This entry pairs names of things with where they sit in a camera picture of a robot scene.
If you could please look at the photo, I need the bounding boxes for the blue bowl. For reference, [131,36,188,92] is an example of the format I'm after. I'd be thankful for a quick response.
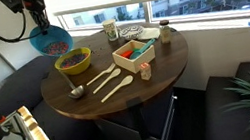
[27,21,76,62]

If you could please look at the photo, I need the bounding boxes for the grey cabinet under table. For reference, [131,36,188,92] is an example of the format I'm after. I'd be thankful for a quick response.
[91,88,185,140]

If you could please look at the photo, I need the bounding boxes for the wooden toy block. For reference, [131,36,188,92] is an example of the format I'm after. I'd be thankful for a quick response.
[138,61,154,82]

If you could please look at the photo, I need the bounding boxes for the cream plastic fork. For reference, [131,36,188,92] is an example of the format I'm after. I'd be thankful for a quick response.
[83,62,120,87]

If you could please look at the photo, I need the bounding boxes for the scattered small beads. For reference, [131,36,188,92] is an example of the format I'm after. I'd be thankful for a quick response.
[89,44,105,58]

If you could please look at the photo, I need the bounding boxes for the colourful beads heap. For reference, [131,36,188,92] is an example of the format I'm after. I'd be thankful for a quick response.
[40,39,72,59]
[58,51,92,70]

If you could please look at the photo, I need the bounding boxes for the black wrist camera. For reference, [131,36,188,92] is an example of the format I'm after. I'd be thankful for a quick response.
[0,0,27,17]

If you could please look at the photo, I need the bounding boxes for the orange plastic toy piece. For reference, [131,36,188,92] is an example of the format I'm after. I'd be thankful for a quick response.
[119,49,135,60]

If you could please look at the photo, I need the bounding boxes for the black white patterned plate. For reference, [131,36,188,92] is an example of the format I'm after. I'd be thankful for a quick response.
[118,24,146,42]

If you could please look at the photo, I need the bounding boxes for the yellow bowl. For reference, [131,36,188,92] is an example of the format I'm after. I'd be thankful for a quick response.
[52,45,95,79]

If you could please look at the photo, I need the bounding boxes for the light wooden box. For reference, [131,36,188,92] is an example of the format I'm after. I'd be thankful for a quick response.
[110,36,159,78]

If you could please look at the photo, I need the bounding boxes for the white napkin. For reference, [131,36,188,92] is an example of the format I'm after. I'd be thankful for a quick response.
[135,25,162,43]

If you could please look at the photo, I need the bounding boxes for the dark ottoman seat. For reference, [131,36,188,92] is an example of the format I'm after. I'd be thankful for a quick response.
[195,60,250,140]

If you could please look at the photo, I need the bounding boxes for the teal plastic scoop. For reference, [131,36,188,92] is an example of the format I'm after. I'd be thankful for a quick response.
[126,38,159,61]

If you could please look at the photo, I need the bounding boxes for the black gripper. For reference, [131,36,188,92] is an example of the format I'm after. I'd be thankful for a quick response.
[21,0,53,34]

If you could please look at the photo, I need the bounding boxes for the patterned paper cup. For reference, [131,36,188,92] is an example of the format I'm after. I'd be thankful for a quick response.
[101,18,120,44]

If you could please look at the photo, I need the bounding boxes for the metal ladle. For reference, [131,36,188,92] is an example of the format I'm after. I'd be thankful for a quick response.
[58,65,87,102]

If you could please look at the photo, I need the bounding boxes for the cream plastic spoon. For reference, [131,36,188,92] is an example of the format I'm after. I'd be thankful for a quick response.
[97,74,137,104]
[89,68,125,95]

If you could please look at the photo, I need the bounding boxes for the glass jar with dark lid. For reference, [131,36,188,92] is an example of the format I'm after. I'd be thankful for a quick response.
[158,18,174,45]

